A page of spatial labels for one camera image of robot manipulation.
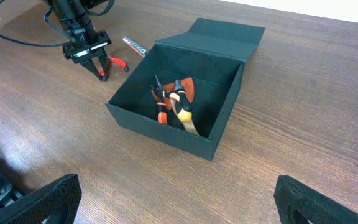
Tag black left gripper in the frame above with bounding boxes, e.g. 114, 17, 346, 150
63, 30, 111, 81

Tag red black diagonal cutters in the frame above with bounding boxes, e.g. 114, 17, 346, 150
99, 57, 129, 81

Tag orange black needle-nose pliers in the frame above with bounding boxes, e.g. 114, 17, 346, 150
152, 75, 180, 124

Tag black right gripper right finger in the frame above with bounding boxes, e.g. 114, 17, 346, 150
273, 175, 358, 224

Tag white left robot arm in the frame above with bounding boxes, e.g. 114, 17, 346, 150
44, 0, 115, 81

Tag black yellow ratchet screwdriver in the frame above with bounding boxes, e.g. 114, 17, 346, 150
174, 80, 192, 123

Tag dark green open box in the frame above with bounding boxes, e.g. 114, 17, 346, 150
106, 18, 265, 160

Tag orange spatula with wooden handle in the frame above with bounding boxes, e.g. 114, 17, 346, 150
151, 76, 198, 135

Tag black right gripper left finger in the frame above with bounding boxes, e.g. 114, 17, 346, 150
0, 174, 82, 224

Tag socket set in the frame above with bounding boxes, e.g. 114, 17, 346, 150
122, 35, 147, 57

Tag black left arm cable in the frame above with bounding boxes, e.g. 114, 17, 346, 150
0, 0, 74, 48

